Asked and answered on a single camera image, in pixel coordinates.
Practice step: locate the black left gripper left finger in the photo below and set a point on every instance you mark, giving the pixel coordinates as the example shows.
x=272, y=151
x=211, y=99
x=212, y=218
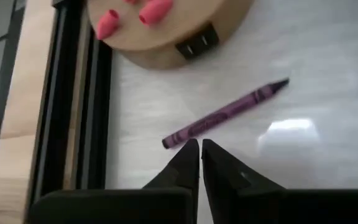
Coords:
x=185, y=174

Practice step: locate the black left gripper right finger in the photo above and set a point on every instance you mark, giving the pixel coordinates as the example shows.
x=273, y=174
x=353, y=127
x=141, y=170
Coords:
x=225, y=180

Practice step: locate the purple crayon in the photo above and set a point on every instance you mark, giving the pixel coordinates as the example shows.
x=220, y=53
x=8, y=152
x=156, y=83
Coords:
x=225, y=112

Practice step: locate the white shade wooden base lamp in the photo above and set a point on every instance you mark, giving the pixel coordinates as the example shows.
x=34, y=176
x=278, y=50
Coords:
x=166, y=34

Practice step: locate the black aluminium table frame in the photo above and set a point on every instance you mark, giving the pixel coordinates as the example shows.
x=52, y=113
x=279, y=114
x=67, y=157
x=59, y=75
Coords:
x=95, y=124

